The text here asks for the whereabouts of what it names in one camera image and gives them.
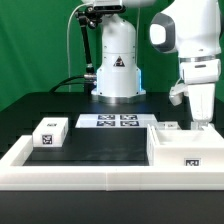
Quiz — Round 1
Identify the white U-shaped table frame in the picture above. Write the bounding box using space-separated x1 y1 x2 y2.
0 135 224 191

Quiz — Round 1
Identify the white cabinet top block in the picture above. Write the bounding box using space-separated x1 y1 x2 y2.
32 117 68 147

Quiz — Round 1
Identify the black camera on mount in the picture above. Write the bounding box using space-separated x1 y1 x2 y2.
86 5 126 14

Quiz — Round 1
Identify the black cable bundle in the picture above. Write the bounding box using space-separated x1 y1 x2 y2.
49 75 98 93

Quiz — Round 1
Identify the white cabinet door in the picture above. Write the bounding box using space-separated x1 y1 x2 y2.
157 121 180 130

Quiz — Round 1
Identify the white cabinet body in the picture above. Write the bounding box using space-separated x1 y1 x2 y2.
147 125 224 167

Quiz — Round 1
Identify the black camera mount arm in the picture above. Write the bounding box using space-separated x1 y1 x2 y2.
74 6 103 81

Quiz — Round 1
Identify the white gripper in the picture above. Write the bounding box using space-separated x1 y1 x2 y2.
179 59 221 130

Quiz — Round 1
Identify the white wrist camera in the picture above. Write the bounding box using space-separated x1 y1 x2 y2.
169 83 187 106

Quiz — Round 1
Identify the white cable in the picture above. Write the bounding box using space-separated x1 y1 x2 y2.
66 3 88 93

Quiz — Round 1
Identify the white flat tag plate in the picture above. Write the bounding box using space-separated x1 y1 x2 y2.
75 114 157 128

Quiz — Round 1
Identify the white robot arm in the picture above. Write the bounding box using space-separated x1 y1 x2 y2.
82 0 222 125

